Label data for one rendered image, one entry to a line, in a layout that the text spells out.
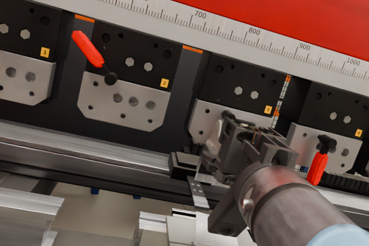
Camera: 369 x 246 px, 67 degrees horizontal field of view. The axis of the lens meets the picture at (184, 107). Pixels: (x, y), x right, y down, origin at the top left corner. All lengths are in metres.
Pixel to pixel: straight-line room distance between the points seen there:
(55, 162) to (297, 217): 0.72
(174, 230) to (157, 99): 0.25
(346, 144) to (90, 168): 0.64
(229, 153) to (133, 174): 0.52
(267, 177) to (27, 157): 0.71
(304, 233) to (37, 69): 0.44
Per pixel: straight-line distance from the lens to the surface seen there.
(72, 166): 0.87
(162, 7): 0.49
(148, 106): 0.51
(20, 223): 0.65
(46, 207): 0.64
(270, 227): 0.25
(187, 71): 1.05
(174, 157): 0.85
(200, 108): 0.51
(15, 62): 0.53
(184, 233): 0.59
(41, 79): 0.52
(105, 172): 0.86
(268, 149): 0.31
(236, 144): 0.36
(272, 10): 0.54
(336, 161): 0.65
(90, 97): 0.50
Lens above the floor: 1.33
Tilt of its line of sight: 11 degrees down
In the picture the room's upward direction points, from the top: 16 degrees clockwise
